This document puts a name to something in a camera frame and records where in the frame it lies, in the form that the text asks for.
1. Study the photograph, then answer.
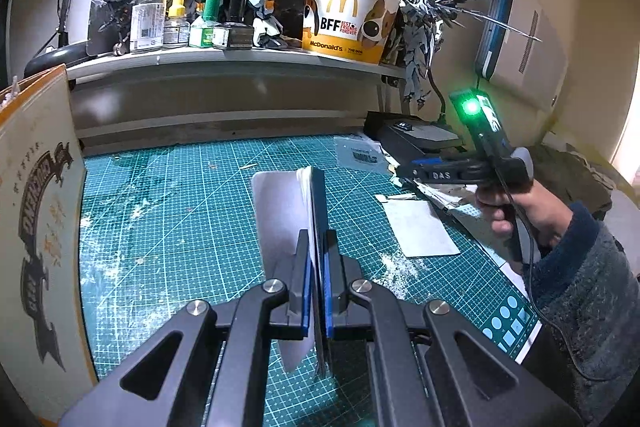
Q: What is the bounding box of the blue black wall panel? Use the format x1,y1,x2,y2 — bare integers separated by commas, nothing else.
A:
473,0,522,80

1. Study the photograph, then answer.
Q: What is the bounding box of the yellow cap bottle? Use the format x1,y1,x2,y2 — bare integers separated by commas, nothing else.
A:
163,0,191,48

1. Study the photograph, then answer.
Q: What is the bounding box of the grey fleece sleeve forearm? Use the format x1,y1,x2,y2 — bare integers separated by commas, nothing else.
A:
524,202,639,426

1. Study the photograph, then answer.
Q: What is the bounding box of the McDonald's paper bucket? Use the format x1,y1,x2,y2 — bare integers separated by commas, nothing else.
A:
302,0,400,65

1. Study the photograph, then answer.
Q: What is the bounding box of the green cutting mat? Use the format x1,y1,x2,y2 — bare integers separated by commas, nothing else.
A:
79,136,540,376

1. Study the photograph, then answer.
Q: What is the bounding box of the black flat device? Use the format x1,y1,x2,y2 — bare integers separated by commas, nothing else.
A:
363,112,463,164

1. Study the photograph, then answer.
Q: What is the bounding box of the cardboard box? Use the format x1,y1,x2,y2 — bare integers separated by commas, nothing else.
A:
1,66,96,425

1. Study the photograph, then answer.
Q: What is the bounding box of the grey winged robot model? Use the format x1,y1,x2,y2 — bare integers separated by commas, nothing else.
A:
396,0,540,121

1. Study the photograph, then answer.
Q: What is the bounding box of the white paper sheet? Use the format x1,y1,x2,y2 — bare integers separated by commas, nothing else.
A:
382,199,460,258

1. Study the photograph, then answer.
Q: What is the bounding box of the person's right hand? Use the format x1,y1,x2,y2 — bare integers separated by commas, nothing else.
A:
475,181,573,247

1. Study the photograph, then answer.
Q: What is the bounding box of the grey desk shelf riser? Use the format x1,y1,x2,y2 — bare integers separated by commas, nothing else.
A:
67,48,404,155

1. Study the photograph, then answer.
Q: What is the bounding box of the green cap bottle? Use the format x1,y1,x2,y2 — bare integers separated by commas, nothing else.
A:
189,0,222,49

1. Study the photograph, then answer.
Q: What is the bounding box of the black desk lamp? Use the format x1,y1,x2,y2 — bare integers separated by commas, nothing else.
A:
24,0,94,77

